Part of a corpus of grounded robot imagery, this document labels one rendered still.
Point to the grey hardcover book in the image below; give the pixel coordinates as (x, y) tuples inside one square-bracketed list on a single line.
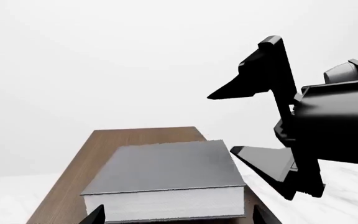
[(169, 168)]

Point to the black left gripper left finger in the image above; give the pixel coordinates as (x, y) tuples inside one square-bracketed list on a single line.
[(98, 217)]

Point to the brown wooden cabinet top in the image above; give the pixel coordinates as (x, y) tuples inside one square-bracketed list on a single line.
[(104, 144)]

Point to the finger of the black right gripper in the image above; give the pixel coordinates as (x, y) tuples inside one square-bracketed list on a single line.
[(269, 163), (250, 79)]

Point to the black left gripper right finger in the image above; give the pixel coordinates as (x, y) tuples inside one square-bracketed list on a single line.
[(261, 218)]

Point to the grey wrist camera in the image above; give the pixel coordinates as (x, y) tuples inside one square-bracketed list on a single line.
[(342, 73)]

